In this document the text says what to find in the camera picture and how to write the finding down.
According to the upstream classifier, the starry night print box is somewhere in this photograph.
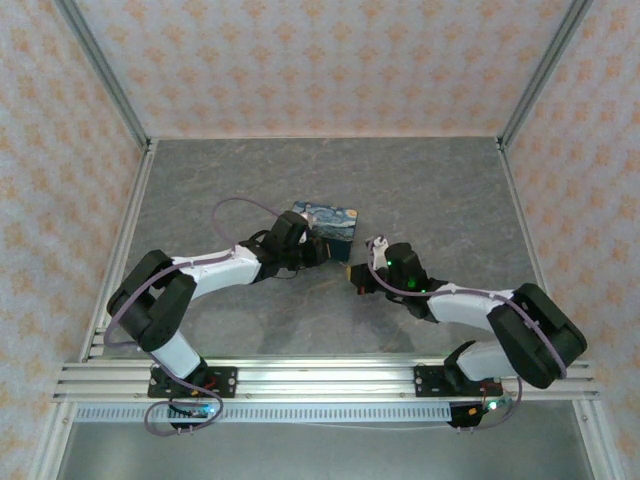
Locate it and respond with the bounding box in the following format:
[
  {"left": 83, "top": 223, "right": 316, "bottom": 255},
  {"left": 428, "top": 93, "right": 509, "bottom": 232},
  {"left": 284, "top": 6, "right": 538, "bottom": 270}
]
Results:
[{"left": 291, "top": 199, "right": 362, "bottom": 265}]

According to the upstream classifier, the small circuit board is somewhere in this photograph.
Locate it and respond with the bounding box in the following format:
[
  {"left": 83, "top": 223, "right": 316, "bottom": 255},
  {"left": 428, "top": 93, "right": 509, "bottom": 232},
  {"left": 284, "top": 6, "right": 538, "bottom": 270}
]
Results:
[
  {"left": 448, "top": 397, "right": 514, "bottom": 432},
  {"left": 169, "top": 399, "right": 224, "bottom": 431}
]

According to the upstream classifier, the grey metal shelf panel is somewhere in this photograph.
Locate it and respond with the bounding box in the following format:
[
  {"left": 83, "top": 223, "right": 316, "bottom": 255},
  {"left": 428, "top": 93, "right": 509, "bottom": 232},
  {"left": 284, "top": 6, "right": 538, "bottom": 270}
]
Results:
[{"left": 57, "top": 422, "right": 601, "bottom": 480}]

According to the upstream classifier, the long aluminium base rail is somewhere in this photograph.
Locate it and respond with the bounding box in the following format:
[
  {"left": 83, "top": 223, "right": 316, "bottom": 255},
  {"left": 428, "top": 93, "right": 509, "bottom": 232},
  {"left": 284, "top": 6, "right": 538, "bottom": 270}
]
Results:
[{"left": 52, "top": 353, "right": 601, "bottom": 402}]

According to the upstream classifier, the aluminium side rail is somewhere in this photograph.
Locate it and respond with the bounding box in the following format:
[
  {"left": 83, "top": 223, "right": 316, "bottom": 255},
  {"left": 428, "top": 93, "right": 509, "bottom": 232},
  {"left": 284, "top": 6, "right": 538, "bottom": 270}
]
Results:
[
  {"left": 78, "top": 138, "right": 159, "bottom": 362},
  {"left": 496, "top": 138, "right": 591, "bottom": 364}
]

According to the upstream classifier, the white slotted cable duct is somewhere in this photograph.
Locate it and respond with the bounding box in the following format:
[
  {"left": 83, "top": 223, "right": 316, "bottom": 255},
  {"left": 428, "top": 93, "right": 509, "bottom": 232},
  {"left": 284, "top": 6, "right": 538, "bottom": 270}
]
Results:
[{"left": 73, "top": 402, "right": 454, "bottom": 424}]

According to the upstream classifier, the aluminium frame post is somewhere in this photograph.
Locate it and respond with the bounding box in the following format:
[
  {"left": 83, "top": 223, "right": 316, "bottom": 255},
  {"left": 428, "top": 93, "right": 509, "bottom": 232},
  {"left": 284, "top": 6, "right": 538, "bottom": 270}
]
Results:
[
  {"left": 53, "top": 0, "right": 154, "bottom": 151},
  {"left": 497, "top": 0, "right": 596, "bottom": 151}
]

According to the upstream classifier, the aluminium frame leg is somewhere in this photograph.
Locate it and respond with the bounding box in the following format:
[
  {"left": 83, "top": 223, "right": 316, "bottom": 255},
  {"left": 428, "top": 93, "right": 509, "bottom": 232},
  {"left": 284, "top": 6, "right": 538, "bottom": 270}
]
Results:
[
  {"left": 572, "top": 399, "right": 629, "bottom": 480},
  {"left": 29, "top": 399, "right": 77, "bottom": 480}
]

